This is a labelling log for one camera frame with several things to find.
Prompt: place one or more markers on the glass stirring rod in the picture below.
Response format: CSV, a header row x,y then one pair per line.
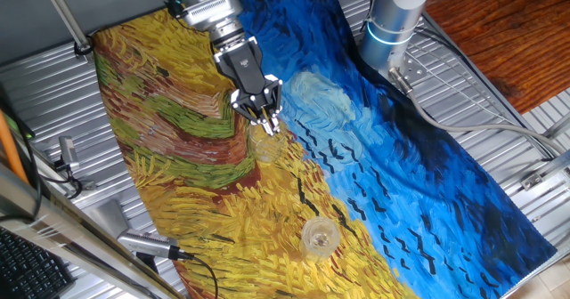
x,y
270,130

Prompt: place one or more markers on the small metal corner bracket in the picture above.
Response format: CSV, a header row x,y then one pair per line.
x,y
532,181

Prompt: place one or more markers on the aluminium frame post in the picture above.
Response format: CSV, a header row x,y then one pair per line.
x,y
67,232

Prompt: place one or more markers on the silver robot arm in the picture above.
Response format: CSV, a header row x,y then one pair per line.
x,y
392,23

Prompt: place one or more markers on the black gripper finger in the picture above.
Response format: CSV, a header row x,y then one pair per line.
x,y
275,99
247,105

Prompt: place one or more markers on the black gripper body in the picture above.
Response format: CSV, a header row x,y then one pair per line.
x,y
242,65

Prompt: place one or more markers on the painted wheat field cloth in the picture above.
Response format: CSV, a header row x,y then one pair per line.
x,y
401,179

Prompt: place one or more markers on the thick-rimmed clear glass beaker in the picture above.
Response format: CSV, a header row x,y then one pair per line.
x,y
318,241

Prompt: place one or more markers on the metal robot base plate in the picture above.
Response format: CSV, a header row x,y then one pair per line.
x,y
414,70

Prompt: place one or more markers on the long silver camera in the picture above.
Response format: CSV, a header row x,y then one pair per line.
x,y
147,243

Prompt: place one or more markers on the aluminium profile bar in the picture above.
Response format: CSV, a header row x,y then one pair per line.
x,y
556,163
559,127

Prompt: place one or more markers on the black keyboard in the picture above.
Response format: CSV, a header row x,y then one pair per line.
x,y
26,268

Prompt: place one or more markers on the small silver camera on mount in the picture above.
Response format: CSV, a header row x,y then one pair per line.
x,y
68,151

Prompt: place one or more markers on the orange pole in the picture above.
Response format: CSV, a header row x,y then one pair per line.
x,y
10,150

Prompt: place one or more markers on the thin aluminium pole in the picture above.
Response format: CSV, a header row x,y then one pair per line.
x,y
64,14

